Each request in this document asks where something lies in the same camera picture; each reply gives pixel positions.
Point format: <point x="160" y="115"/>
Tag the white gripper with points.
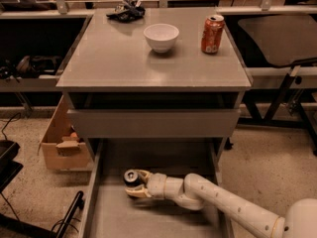
<point x="156" y="184"/>

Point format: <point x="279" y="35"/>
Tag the blue pepsi can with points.
<point x="131" y="178"/>

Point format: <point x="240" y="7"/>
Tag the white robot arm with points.
<point x="194" y="191"/>

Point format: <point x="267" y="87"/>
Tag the open grey middle drawer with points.
<point x="110" y="213"/>

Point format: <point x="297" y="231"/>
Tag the closed grey top drawer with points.
<point x="214" y="123"/>

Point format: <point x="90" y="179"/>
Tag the grey drawer cabinet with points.
<point x="114" y="68"/>

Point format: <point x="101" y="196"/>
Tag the orange soda can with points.
<point x="212" y="34"/>

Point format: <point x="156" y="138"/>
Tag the cardboard box on floor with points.
<point x="63" y="149"/>

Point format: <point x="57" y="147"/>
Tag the black chair base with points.
<point x="34" y="203"/>

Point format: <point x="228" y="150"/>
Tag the white ceramic bowl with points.
<point x="161" y="37"/>

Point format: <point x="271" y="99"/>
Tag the black crumpled chip bag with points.
<point x="127" y="11"/>

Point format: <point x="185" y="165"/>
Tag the black office chair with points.
<point x="280" y="53"/>

